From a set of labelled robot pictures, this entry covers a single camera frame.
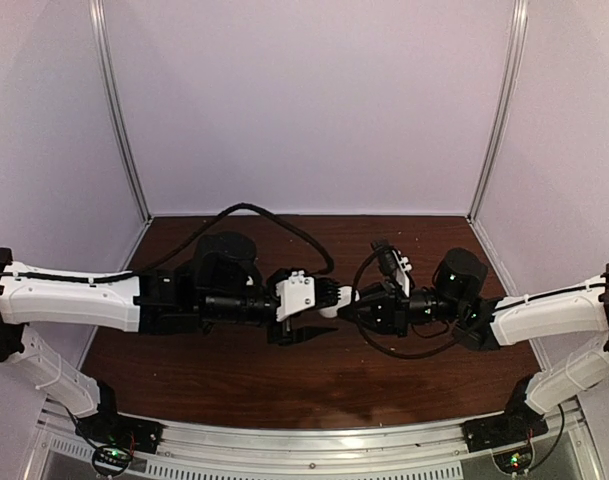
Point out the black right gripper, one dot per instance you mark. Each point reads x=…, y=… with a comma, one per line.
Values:
x=390, y=310

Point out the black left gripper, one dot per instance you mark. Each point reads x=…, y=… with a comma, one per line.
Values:
x=286, y=336

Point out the white oval charging case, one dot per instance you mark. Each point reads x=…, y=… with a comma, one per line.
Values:
x=331, y=303

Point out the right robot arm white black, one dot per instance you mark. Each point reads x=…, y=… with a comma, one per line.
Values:
x=480, y=324

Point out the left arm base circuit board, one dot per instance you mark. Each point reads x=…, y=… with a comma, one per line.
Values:
x=110, y=461

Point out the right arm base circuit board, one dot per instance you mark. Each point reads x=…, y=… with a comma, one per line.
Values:
x=515, y=461

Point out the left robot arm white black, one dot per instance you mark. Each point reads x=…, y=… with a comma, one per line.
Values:
x=220, y=284

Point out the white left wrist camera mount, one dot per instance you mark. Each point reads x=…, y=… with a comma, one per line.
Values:
x=296, y=293

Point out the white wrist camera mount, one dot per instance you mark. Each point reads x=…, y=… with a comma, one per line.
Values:
x=394, y=265
x=296, y=293

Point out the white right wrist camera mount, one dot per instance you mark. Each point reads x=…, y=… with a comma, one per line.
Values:
x=394, y=265

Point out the aluminium front frame rail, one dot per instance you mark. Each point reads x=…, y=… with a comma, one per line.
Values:
x=434, y=450

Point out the aluminium corner post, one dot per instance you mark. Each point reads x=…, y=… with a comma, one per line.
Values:
x=513, y=60
x=117, y=119

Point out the left aluminium corner post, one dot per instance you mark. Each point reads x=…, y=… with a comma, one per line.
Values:
x=117, y=119

